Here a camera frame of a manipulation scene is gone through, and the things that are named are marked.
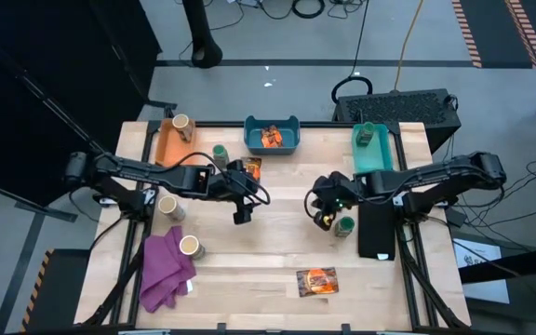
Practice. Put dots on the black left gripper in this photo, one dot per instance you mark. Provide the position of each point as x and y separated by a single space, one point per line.
240 188

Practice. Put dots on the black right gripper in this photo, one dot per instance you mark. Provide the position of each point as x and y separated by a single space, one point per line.
333 191

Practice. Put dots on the taco seasoning packet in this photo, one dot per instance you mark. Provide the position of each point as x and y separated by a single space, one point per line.
317 281
254 168
272 137

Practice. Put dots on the green-lid spice jar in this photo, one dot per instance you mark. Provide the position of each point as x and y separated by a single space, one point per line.
220 153
365 135
344 227

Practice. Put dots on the tan-lid seasoning jar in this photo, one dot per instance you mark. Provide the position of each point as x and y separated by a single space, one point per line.
171 207
180 122
191 246

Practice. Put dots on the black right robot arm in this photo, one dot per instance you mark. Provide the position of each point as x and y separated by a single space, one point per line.
435 177

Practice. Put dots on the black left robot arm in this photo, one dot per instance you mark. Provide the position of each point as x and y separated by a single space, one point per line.
156 174

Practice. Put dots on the yellow tag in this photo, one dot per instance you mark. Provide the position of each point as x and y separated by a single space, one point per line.
327 218

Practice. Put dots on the dark blue plastic bin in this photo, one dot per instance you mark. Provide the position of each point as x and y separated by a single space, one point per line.
254 139

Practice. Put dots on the teal plastic bin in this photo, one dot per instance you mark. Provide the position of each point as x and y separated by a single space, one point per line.
375 158

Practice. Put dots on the orange plastic bin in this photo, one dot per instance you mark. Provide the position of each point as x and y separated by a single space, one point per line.
172 149

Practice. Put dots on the black perforated computer case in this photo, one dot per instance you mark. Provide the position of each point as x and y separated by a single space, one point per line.
398 109

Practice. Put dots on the purple cloth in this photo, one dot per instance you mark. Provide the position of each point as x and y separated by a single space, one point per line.
161 274

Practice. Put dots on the white sheet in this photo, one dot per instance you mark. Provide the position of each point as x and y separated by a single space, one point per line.
477 253

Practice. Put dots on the black padded pole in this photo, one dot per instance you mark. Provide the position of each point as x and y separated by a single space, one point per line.
200 28

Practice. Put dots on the black beam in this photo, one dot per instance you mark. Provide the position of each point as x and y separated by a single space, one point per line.
519 263

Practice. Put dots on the black hazard-striped floor mat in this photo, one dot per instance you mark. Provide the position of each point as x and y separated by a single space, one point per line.
496 32
63 288

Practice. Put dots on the black curtain partition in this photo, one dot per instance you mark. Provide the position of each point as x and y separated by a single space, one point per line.
40 70

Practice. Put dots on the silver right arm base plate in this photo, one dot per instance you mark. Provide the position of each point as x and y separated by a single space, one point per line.
397 199

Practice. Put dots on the black aluminium table frame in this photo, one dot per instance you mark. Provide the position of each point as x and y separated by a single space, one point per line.
324 124

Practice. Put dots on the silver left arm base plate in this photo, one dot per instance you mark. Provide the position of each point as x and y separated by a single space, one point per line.
150 196

